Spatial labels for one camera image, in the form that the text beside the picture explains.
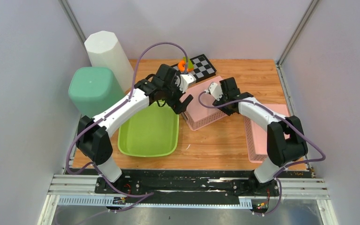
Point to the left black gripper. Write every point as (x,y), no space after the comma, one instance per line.
(177,106)

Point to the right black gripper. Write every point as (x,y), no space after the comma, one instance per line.
(226,110)

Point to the pink perforated basket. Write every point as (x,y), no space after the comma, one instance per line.
(197,116)
(257,139)

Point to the green plastic tray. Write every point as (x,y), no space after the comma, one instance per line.
(152,132)

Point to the green plastic bin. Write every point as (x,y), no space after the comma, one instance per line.
(94,89)

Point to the large white container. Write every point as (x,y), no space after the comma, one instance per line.
(104,50)

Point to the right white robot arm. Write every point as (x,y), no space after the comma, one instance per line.
(284,141)

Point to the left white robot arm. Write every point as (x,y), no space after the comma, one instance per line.
(94,134)

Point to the green block toy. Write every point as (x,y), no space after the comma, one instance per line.
(189,62)

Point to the black white checkerboard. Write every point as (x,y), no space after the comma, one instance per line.
(203,68)

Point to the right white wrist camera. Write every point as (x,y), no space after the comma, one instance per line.
(215,90)

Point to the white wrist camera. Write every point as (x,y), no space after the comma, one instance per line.
(185,81)
(215,90)

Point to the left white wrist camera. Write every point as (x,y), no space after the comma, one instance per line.
(185,81)

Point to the orange ring toy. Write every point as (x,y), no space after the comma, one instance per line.
(182,66)

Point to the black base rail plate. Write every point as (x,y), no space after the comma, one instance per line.
(185,187)

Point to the aluminium frame rails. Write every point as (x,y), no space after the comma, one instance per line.
(219,146)

